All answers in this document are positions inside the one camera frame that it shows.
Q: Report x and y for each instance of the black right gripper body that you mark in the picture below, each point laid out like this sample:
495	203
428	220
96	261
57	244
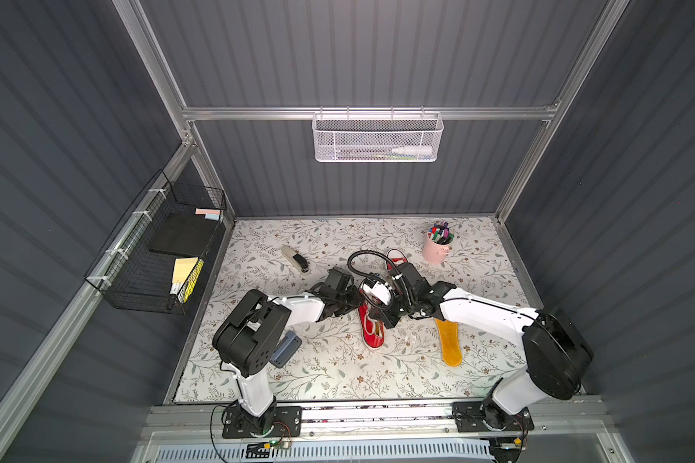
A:
399	307

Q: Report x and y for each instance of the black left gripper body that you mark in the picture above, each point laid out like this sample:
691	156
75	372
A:
344	290

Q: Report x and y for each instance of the red sneaker one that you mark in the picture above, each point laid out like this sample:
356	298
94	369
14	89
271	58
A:
397	257
372	329

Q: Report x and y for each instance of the yellow insole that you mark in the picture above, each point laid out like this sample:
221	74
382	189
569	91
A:
448	333

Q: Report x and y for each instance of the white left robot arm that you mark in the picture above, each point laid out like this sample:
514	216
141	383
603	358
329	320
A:
249	336

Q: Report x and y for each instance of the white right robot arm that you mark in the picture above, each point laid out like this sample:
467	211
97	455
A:
555	354

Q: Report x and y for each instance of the pink pen cup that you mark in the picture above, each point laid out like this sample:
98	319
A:
435	253

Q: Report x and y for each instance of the beige and black stapler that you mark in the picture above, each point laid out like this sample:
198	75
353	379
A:
295	258

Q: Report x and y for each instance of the coloured markers in cup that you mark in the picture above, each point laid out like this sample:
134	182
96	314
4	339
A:
441	234

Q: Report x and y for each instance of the white marker in basket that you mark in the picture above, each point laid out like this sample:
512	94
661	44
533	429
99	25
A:
413	151

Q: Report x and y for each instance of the yellow sticky note pad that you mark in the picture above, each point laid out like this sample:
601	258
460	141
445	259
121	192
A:
185	276

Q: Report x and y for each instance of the black notebook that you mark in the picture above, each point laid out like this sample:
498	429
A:
183	236

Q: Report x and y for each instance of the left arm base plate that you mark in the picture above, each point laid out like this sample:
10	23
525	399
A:
278	421

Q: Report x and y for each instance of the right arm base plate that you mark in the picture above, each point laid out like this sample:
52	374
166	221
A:
478	416

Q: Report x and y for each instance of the white wire mesh basket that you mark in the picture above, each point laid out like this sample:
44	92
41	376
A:
368	137

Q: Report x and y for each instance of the black wire wall basket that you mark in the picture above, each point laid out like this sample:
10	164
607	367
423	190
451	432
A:
155	259

